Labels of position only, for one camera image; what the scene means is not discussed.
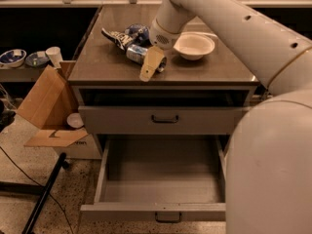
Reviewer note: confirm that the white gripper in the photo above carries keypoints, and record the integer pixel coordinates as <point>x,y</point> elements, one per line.
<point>161,36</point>

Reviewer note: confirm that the silver blue redbull can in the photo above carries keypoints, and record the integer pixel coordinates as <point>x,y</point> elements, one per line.
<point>137,54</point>

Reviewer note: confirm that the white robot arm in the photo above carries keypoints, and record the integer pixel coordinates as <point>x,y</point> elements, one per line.
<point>268,187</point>

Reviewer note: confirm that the grey drawer cabinet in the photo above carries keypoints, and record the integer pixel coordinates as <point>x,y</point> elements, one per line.
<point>104,76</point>

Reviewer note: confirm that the closed grey upper drawer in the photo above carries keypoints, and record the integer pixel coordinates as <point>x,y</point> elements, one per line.
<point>158,120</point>

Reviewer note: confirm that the open grey middle drawer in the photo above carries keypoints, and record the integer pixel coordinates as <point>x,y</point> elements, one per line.
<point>163,179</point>

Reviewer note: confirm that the blue crumpled chip bag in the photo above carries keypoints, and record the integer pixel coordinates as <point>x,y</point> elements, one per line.
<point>136,33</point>

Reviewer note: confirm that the white bowl on cabinet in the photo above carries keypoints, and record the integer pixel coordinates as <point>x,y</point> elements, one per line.
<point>194,46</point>

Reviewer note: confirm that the white paper cup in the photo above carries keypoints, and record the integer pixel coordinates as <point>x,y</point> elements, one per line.
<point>54,54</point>

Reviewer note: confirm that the small white bowl in box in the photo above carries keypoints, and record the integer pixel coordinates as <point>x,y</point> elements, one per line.
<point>74,120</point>

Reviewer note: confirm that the open cardboard box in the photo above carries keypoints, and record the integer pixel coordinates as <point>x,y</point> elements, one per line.
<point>47,106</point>

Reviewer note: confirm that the blue bowl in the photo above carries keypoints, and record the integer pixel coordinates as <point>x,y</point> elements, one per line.
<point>37,60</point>
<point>13,58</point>

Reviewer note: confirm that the blue bowl far left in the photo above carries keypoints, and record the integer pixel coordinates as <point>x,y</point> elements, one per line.
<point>13,58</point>

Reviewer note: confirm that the black metal stand leg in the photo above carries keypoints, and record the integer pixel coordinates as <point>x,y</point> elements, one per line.
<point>41,191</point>

